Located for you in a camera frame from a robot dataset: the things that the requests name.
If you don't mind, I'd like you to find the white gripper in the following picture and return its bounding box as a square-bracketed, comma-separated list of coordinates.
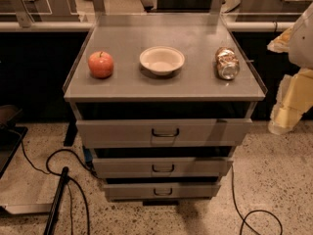
[267, 26, 313, 135]

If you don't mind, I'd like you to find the grey top drawer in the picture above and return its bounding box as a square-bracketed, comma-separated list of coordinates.
[76, 118, 252, 148]

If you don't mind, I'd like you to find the grey drawer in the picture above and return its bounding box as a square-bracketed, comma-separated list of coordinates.
[76, 118, 252, 148]
[105, 182, 220, 201]
[93, 157, 233, 178]

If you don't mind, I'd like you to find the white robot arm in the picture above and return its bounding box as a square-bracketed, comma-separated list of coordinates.
[267, 3, 313, 135]

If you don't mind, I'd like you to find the grey drawer cabinet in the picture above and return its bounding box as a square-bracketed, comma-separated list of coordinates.
[65, 14, 266, 202]

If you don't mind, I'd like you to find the grey middle drawer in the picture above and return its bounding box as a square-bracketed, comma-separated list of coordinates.
[93, 157, 233, 178]

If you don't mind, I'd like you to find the grey bottom drawer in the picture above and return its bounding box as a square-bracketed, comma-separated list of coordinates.
[105, 182, 220, 201]

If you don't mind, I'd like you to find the white bowl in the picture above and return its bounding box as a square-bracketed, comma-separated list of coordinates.
[140, 46, 185, 75]

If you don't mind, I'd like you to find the red apple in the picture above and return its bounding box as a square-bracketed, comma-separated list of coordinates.
[88, 51, 114, 78]

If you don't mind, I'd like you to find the black bar stand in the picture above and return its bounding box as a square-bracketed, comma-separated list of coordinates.
[44, 166, 68, 235]

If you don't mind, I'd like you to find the dark equipment base left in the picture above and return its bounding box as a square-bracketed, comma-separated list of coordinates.
[0, 105, 27, 178]

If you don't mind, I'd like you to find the black floor cable right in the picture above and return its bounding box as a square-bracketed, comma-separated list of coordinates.
[230, 165, 284, 235]

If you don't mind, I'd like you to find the black floor cable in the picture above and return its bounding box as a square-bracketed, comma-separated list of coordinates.
[230, 165, 284, 235]
[9, 129, 99, 235]

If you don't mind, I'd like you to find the black floor cable left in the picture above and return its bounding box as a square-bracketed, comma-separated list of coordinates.
[9, 129, 99, 235]

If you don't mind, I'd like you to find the white horizontal rail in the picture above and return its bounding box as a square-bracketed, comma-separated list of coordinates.
[0, 22, 293, 32]

